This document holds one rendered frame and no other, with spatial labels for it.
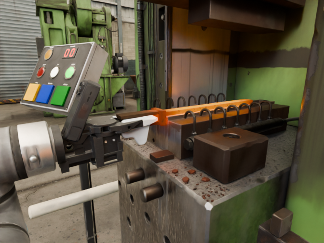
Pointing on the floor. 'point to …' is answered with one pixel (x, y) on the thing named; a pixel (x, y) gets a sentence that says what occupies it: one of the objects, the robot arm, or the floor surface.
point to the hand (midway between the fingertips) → (150, 115)
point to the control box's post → (87, 203)
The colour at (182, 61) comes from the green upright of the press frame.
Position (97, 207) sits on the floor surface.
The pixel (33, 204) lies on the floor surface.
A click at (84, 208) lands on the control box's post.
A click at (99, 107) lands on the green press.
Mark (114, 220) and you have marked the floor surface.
